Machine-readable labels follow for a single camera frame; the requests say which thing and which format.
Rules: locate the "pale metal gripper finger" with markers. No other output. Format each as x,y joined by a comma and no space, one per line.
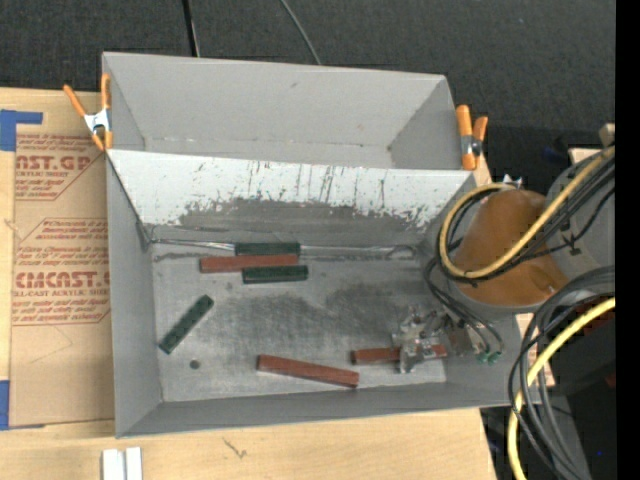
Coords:
412,360
419,326

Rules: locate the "red-brown block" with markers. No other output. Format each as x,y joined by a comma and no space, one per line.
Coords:
372,355
247,263
307,371

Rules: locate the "dark green flat block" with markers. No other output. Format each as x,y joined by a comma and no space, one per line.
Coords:
186,324
275,274
267,249

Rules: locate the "brown cardboard board red print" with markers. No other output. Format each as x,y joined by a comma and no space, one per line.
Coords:
55,348

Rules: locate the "grey metal bin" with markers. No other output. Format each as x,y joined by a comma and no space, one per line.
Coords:
280,318

